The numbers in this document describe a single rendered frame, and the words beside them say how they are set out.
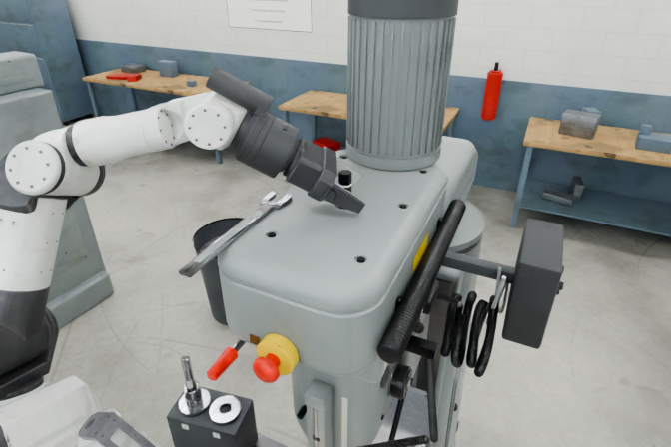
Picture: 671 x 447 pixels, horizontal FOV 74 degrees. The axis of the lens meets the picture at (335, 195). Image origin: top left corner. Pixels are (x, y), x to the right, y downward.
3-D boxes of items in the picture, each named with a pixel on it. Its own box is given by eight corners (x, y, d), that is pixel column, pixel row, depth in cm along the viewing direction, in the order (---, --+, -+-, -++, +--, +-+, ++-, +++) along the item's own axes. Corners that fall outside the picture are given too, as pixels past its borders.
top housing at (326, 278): (364, 397, 60) (369, 306, 52) (211, 335, 70) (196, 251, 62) (444, 229, 97) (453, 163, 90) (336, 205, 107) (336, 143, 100)
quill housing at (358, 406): (369, 480, 91) (376, 371, 76) (284, 439, 98) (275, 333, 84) (398, 405, 106) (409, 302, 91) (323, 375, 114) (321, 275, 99)
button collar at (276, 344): (293, 381, 62) (291, 351, 59) (257, 367, 64) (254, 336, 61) (300, 371, 64) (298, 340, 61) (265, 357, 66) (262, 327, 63)
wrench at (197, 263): (196, 280, 57) (195, 275, 56) (172, 272, 58) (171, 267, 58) (292, 199, 76) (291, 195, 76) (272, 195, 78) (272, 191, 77)
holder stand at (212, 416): (241, 475, 131) (234, 432, 122) (176, 456, 136) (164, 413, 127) (258, 438, 141) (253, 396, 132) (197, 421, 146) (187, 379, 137)
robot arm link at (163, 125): (239, 139, 66) (152, 157, 66) (247, 124, 74) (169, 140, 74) (226, 96, 63) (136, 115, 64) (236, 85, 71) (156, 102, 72)
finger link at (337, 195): (356, 215, 70) (323, 197, 69) (367, 199, 69) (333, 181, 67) (357, 220, 69) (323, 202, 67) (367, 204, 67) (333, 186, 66)
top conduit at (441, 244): (399, 368, 59) (401, 349, 57) (370, 358, 60) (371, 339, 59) (464, 215, 95) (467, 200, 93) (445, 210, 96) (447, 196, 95)
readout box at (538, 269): (544, 353, 94) (569, 274, 84) (500, 339, 97) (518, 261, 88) (548, 296, 110) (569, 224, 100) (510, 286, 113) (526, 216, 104)
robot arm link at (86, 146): (162, 115, 74) (51, 138, 74) (132, 101, 63) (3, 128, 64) (174, 177, 73) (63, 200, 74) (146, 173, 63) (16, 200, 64)
